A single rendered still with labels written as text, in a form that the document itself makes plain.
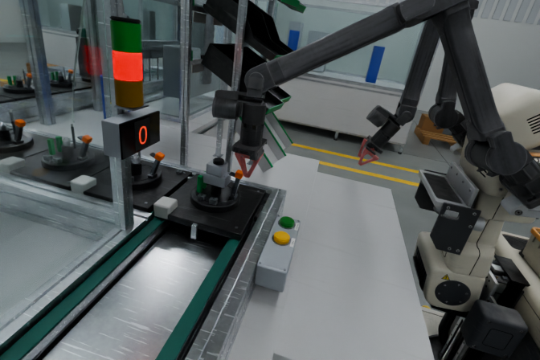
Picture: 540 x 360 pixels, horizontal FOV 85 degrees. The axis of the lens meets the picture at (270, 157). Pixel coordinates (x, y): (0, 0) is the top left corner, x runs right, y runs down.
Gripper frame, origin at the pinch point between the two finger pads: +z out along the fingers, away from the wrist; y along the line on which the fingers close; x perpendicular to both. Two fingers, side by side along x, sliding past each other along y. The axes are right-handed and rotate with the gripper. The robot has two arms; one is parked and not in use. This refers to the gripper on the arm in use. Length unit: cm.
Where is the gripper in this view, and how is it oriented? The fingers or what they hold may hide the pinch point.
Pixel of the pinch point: (247, 173)
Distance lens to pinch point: 78.8
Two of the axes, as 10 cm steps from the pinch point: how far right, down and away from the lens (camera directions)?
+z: -1.3, 9.1, 3.8
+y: -2.4, 3.5, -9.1
